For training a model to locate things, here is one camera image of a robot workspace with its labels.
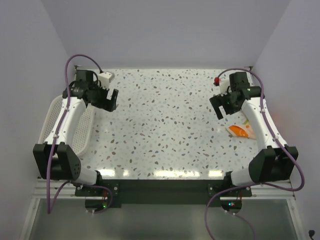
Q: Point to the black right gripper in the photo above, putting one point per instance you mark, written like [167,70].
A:
[218,101]

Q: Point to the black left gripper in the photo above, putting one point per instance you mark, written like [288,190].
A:
[109,105]

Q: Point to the orange patterned towel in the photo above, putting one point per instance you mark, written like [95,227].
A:
[244,130]

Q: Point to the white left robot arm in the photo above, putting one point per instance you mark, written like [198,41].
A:
[55,157]

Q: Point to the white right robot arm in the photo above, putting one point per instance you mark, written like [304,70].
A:
[275,160]

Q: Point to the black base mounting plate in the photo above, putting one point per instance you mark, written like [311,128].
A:
[155,192]

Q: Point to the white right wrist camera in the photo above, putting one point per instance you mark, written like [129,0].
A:
[223,84]

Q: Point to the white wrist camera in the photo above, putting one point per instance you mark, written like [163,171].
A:
[223,84]
[106,77]

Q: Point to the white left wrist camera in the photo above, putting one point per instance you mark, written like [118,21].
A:
[106,77]

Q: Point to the aluminium frame rail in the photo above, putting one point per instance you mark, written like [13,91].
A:
[259,192]

